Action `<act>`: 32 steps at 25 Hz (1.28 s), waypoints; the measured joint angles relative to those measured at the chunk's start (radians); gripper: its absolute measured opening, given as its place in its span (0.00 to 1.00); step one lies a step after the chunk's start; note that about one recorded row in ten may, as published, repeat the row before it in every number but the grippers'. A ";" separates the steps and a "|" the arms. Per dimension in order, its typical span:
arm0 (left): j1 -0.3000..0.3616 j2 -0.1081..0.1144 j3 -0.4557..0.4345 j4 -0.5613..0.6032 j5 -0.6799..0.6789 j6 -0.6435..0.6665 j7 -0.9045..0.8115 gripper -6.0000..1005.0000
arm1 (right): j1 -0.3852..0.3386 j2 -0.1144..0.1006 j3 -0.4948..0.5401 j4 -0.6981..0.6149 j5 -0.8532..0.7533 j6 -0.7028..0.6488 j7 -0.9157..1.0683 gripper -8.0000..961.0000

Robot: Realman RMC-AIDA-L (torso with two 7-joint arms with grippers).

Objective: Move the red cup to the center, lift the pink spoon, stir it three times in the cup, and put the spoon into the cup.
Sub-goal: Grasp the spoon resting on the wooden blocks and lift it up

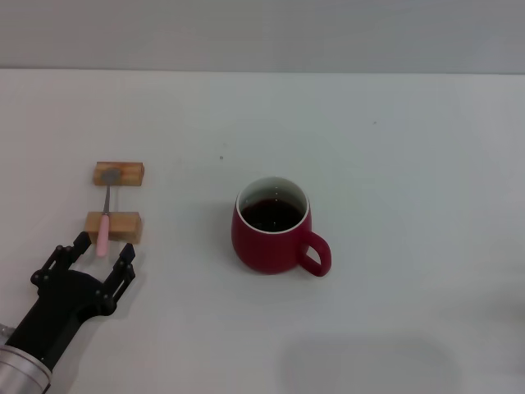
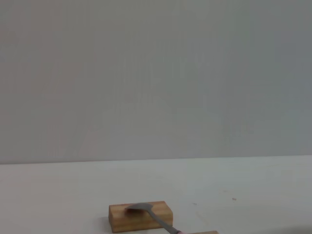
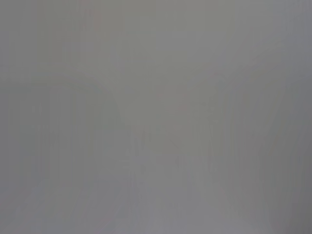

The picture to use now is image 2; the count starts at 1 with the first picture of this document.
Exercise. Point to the small wooden support block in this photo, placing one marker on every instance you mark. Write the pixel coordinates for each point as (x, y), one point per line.
(126, 220)
(207, 232)

